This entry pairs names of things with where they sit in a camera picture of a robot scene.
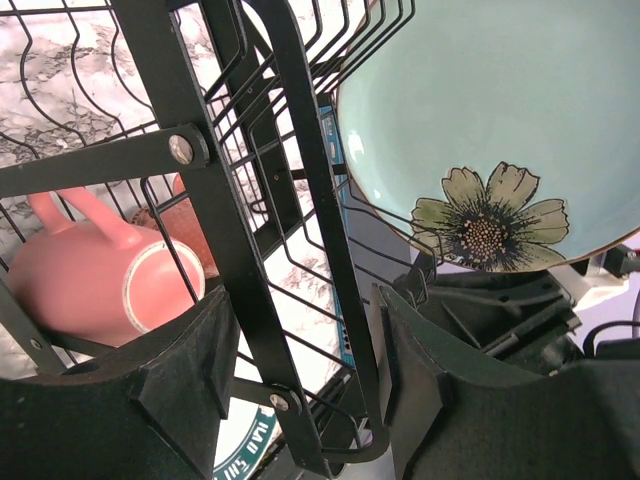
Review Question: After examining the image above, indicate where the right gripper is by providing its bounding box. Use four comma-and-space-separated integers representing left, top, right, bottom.
394, 271, 584, 375

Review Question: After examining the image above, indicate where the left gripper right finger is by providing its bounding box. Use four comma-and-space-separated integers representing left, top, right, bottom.
371, 286, 639, 479

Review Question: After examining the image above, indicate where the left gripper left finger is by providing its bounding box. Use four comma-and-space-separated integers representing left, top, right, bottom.
1, 287, 239, 479

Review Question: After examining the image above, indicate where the plain pink mug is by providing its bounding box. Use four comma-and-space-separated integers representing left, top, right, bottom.
8, 187, 205, 347

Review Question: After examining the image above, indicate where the light blue floral plate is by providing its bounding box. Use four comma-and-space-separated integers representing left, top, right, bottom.
336, 1, 639, 272

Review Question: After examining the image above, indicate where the pink printed coffee mug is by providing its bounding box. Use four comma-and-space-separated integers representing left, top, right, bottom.
130, 174, 220, 279

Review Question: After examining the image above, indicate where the black wire dish rack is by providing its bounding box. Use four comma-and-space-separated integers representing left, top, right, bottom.
0, 0, 441, 476

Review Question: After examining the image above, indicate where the white plate lettered rim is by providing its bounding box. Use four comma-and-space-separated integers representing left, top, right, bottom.
213, 398, 277, 480

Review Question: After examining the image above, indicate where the blue network switch box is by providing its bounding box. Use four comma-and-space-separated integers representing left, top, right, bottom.
317, 94, 416, 371

